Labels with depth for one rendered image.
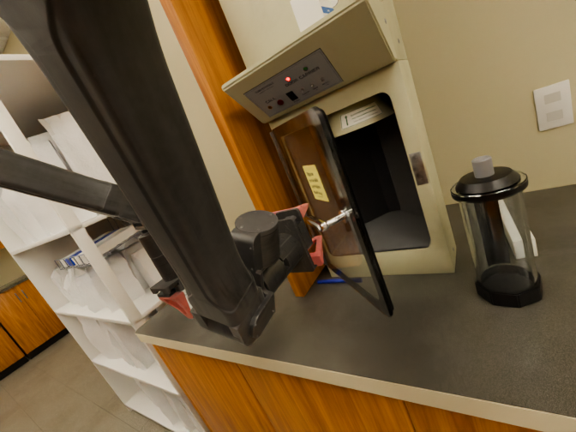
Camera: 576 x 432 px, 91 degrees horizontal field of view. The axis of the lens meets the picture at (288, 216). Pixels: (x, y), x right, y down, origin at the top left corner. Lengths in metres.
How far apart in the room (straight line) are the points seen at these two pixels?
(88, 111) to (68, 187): 0.40
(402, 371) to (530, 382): 0.17
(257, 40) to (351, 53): 0.25
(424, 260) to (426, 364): 0.26
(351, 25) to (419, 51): 0.53
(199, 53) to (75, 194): 0.39
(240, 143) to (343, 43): 0.32
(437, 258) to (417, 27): 0.67
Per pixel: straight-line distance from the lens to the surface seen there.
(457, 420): 0.65
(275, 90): 0.64
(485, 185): 0.55
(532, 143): 1.09
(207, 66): 0.75
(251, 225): 0.36
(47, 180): 0.59
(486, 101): 1.05
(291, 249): 0.44
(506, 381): 0.56
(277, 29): 0.72
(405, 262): 0.76
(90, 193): 0.59
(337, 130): 0.69
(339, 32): 0.55
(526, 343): 0.60
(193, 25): 0.79
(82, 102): 0.20
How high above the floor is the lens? 1.37
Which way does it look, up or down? 15 degrees down
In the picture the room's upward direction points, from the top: 23 degrees counter-clockwise
